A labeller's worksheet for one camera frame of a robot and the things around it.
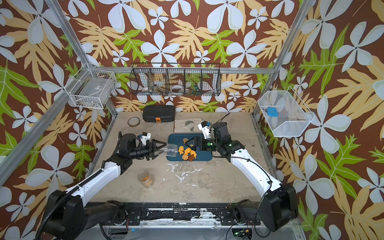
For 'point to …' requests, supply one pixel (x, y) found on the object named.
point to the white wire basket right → (286, 115)
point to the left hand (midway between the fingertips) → (166, 145)
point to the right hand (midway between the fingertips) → (190, 143)
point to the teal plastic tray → (177, 139)
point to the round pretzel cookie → (185, 140)
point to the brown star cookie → (191, 157)
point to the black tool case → (159, 113)
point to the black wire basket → (171, 79)
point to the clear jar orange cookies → (146, 178)
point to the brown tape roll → (133, 121)
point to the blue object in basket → (272, 112)
